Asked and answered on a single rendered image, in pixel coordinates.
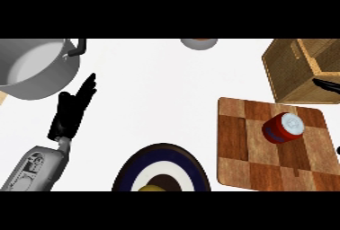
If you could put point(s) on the blue and white plate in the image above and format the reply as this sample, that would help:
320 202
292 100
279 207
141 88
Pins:
161 169

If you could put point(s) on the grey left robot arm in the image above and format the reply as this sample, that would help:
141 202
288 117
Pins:
35 167

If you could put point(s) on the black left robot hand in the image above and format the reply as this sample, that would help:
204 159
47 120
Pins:
70 107

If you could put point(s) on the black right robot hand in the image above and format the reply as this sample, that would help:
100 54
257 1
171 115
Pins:
328 86

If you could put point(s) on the yellow-green fruit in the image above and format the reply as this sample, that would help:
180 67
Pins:
150 188

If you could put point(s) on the wicker basket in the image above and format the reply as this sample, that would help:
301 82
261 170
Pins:
304 70

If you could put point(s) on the wooden cutting board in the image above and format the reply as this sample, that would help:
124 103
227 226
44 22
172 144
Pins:
273 149

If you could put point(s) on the grey cup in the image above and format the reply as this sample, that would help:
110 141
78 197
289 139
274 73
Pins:
198 43

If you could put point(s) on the red can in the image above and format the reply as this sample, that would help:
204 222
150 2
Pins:
282 127

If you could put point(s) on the pale wooden object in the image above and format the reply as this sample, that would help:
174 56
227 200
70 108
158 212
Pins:
1 98

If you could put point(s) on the grey metal pot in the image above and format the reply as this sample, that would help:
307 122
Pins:
35 68

